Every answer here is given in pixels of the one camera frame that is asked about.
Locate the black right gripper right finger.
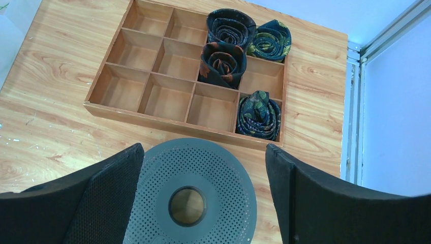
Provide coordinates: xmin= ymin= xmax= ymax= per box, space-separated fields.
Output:
xmin=265 ymin=144 xmax=430 ymax=243

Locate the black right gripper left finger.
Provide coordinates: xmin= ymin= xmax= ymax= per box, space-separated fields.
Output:
xmin=1 ymin=143 xmax=144 ymax=243

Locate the green blue rolled tie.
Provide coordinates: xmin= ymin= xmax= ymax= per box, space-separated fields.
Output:
xmin=236 ymin=90 xmax=281 ymax=141

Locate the wooden compartment tray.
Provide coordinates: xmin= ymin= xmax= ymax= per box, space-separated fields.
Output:
xmin=84 ymin=1 xmax=287 ymax=150

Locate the orange floral rolled tie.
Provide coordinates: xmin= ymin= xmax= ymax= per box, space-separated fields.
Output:
xmin=198 ymin=42 xmax=247 ymax=89

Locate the green yellow rolled tie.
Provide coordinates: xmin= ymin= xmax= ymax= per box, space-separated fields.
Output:
xmin=247 ymin=19 xmax=292 ymax=63

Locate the dark blue rolled tie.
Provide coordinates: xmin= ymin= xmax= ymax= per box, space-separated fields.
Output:
xmin=206 ymin=9 xmax=257 ymax=51

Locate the aluminium frame post right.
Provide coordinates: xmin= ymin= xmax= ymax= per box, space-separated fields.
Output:
xmin=340 ymin=1 xmax=430 ymax=186

